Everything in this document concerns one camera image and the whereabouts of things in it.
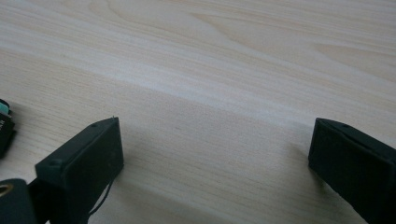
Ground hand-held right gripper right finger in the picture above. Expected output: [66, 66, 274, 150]
[307, 117, 396, 224]

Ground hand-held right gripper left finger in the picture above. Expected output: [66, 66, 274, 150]
[35, 116, 125, 224]

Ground small black and teal device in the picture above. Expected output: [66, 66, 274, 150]
[0, 98, 16, 159]

